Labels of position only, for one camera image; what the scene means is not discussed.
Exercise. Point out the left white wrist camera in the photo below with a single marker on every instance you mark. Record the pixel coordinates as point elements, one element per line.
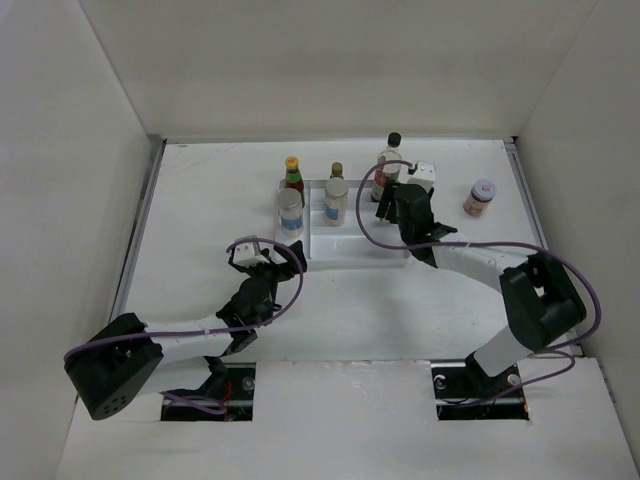
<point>246,252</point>

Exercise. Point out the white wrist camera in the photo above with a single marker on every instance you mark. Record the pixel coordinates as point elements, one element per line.
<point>246,252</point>
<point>422,174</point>

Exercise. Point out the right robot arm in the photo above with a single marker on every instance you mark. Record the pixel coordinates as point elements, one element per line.
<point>539,300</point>

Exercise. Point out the chili sauce bottle yellow cap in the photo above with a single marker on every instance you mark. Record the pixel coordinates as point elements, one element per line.
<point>293,177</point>

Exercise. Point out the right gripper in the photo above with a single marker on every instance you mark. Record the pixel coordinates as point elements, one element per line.
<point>388,195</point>

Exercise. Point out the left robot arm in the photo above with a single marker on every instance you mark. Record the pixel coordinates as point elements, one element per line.
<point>184,362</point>

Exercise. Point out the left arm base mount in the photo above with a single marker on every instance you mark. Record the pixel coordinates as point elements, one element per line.
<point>225,395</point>

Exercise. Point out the small oil bottle gold cap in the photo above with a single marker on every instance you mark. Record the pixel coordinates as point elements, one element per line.
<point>337,170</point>

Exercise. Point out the white divided organizer tray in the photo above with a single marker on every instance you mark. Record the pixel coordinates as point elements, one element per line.
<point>342,247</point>

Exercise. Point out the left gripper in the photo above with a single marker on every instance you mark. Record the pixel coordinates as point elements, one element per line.
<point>285,270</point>

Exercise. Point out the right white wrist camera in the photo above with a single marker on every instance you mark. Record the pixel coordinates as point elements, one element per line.
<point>422,174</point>

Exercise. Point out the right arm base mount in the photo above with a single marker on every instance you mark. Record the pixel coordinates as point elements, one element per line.
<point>459,399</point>

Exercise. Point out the soy sauce bottle black cap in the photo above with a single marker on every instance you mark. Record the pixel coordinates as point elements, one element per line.
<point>387,170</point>

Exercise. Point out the chili jar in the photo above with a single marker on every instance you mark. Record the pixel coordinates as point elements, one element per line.
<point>480,196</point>

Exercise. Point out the white bead jar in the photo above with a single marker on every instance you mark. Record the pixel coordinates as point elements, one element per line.
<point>335,201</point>
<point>291,212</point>

